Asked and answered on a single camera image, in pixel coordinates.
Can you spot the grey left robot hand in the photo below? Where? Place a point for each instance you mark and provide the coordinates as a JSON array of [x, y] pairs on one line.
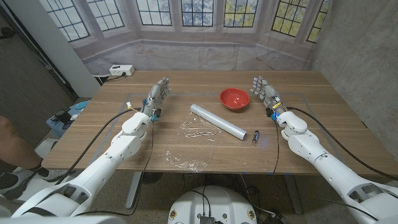
[[155, 98]]

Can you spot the small black round device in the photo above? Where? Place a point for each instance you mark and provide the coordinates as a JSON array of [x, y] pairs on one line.
[[63, 115]]

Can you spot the blue storage box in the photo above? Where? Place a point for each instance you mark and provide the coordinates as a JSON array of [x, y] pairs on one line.
[[77, 109]]

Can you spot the black sneaker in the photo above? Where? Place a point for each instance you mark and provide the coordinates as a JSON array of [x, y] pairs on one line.
[[11, 183]]

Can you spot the printed window backdrop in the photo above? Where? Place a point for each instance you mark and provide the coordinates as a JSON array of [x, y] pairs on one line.
[[199, 53]]

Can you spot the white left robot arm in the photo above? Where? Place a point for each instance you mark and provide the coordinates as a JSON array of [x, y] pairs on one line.
[[121, 149]]

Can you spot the white cling film roll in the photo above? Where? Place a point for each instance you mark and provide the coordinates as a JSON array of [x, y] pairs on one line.
[[217, 121]]

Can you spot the white robot shoulder cover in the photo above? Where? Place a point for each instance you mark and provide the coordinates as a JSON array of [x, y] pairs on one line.
[[62, 220]]

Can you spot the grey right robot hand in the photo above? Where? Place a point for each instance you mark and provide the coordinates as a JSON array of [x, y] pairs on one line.
[[267, 93]]

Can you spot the grey metal table leg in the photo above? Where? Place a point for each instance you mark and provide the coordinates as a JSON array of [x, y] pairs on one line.
[[292, 193], [133, 189]]

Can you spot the person's bare leg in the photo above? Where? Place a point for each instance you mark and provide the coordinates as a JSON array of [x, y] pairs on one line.
[[15, 146]]

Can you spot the clear cling film sheet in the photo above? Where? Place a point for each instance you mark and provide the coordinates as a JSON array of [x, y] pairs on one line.
[[192, 149]]

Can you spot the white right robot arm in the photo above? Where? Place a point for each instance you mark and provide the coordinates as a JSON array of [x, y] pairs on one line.
[[311, 146]]

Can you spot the white power strip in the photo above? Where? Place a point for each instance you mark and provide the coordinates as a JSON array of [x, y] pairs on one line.
[[121, 70]]

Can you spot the red bowl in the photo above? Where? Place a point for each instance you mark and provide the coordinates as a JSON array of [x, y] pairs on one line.
[[234, 98]]

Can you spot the grey sneaker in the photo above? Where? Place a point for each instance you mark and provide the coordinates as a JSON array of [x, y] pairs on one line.
[[54, 175]]

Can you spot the white robot torso base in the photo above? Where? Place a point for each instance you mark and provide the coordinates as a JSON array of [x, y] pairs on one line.
[[211, 205]]

